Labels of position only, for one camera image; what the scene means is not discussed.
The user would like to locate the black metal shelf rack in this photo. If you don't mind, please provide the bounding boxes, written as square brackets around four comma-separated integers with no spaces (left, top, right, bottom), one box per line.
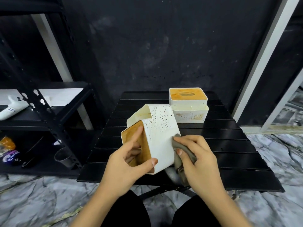
[0,0,96,177]

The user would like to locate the white door frame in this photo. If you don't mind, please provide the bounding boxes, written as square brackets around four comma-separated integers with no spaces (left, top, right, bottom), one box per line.
[232,0,303,134]

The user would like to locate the person's right hand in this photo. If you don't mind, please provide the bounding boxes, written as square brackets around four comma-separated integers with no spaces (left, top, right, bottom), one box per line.
[173,134,225,199]

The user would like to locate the person's left hand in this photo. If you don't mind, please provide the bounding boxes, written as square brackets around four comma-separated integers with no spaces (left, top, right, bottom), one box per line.
[99,126,158,194]

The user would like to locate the white handheld controller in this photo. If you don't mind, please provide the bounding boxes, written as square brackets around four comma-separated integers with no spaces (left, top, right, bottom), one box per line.
[0,95,30,121]

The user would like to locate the grey cleaning cloth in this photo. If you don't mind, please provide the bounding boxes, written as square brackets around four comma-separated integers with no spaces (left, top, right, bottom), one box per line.
[171,133,197,187]

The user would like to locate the white frame post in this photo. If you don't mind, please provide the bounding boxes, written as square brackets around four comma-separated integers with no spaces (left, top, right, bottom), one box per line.
[31,13,94,130]

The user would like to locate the white board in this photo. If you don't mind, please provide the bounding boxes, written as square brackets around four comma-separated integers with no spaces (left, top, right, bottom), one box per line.
[0,88,85,107]

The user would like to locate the black table leg frame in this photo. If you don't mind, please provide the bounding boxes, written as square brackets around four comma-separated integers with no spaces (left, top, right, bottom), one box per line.
[140,185,197,200]

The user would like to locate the grey metal cup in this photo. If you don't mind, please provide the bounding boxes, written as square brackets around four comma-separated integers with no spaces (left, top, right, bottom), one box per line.
[54,148,76,169]

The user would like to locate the person's black trousers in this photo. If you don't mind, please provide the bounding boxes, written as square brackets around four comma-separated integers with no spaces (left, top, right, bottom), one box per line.
[102,189,213,227]

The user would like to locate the orange snack packet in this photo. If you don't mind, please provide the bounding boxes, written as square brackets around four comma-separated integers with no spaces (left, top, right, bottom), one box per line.
[0,136,16,155]

